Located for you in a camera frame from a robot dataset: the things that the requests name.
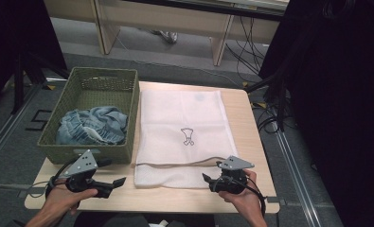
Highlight black metal stand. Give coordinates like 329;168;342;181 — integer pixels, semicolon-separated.
9;51;72;115
244;70;291;132

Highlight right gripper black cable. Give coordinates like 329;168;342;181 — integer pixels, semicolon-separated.
212;175;268;218

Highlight grey floor cable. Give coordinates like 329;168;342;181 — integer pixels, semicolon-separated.
0;179;29;192

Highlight green woven basket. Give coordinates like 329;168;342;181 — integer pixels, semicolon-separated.
37;66;141;166

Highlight person's left hand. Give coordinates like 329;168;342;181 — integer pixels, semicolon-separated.
43;183;99;218

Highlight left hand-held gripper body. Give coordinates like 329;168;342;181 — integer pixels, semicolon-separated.
61;149;114;200

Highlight grey shoe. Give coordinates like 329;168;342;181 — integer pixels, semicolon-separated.
150;29;179;44

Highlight black floor cables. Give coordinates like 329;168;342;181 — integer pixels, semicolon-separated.
224;15;271;83

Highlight blue denim garment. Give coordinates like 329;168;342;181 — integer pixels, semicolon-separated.
55;106;129;146

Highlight light wooden bench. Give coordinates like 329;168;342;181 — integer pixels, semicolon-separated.
43;0;291;67

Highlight black curtain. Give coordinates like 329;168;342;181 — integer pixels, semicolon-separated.
258;0;374;227
0;0;69;112

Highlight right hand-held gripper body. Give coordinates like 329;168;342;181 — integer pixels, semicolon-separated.
208;155;256;195

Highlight white mesh laundry bag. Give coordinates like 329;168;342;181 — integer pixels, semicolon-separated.
134;89;240;189

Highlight person's right hand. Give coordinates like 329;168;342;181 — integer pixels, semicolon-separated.
218;168;262;216

